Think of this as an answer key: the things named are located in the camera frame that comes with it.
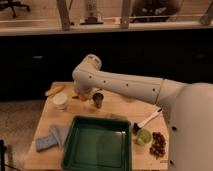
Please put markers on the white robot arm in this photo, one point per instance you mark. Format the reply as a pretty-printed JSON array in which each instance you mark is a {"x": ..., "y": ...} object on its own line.
[{"x": 189, "y": 107}]

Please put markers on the dark bag on floor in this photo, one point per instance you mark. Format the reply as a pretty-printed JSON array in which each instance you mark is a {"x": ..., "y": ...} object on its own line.
[{"x": 154, "y": 10}]

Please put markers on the green plastic tray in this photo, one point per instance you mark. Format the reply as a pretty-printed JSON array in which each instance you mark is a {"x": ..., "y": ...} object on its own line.
[{"x": 97, "y": 144}]

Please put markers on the small metal cup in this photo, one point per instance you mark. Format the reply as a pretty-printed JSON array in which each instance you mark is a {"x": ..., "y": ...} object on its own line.
[{"x": 98, "y": 98}]

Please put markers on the white paper cup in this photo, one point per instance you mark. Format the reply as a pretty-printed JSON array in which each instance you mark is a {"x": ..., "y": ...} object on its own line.
[{"x": 60, "y": 101}]

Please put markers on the wooden table leg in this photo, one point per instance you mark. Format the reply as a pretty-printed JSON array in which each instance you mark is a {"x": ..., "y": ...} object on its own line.
[
  {"x": 64, "y": 15},
  {"x": 125, "y": 13}
]

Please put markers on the dark red grape bunch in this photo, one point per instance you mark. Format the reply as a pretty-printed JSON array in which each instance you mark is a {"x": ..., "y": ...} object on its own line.
[{"x": 157, "y": 148}]

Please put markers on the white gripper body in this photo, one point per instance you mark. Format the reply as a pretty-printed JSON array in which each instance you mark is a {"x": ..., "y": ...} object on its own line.
[{"x": 83, "y": 90}]

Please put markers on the green pear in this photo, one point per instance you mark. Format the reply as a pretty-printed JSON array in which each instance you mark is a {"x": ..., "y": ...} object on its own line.
[{"x": 143, "y": 137}]

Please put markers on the grey blue cloth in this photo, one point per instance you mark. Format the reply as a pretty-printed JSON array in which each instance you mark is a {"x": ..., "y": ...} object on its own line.
[{"x": 60, "y": 133}]

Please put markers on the red yellow apple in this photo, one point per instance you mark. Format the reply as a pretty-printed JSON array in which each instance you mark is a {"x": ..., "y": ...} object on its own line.
[{"x": 84, "y": 97}]

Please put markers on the red white object on base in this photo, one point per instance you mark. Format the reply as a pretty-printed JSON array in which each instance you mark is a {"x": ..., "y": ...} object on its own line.
[{"x": 90, "y": 13}]

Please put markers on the white handled brush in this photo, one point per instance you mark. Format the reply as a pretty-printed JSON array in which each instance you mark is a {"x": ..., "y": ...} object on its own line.
[{"x": 138, "y": 126}]

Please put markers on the blue sponge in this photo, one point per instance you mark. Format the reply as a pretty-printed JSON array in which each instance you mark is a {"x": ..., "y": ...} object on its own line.
[{"x": 44, "y": 143}]

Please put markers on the wooden table leg left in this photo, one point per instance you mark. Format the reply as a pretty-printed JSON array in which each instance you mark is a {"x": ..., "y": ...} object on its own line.
[{"x": 64, "y": 15}]

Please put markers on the wooden table leg middle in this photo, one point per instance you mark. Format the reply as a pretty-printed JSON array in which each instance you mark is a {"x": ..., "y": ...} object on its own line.
[{"x": 125, "y": 13}]

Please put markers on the black office chair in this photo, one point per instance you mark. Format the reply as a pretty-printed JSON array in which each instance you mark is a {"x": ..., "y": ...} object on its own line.
[{"x": 11, "y": 4}]

